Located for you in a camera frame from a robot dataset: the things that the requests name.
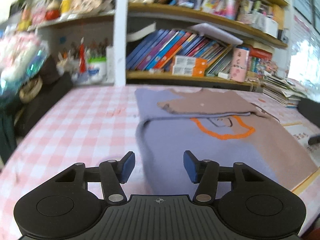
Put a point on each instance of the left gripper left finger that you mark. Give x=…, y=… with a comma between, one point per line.
x=74, y=200

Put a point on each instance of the white storage box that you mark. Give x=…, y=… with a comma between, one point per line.
x=268, y=26

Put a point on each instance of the upper orange toothpaste box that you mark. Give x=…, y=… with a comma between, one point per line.
x=190, y=61

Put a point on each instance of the pink checked cartoon desk mat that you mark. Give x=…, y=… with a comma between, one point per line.
x=88, y=125

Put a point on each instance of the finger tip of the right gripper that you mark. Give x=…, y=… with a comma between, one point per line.
x=314, y=140

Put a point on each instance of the black fabric storage bag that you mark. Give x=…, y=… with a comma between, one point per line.
x=309, y=109

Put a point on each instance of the stack of papers and notebooks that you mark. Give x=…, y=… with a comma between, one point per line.
x=287, y=92

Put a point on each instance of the pink gradient bottle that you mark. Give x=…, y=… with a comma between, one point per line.
x=230, y=9

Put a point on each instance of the red thick dictionary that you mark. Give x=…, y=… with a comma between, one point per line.
x=261, y=54

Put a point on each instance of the pink sticker tumbler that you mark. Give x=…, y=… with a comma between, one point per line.
x=239, y=62

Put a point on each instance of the wooden white bookshelf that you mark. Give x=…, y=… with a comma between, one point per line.
x=202, y=22

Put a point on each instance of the orange toothpaste box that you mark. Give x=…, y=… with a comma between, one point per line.
x=188, y=71
x=190, y=61

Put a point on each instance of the purple pink orange sweater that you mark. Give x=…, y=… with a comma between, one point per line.
x=219, y=126

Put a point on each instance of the lower orange toothpaste box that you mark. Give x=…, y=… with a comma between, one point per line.
x=188, y=71

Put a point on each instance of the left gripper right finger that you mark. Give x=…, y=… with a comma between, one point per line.
x=244, y=200

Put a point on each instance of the white charger cube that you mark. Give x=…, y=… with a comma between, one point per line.
x=223, y=75

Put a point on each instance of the white green-lid pen jar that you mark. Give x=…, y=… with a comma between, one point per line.
x=97, y=69

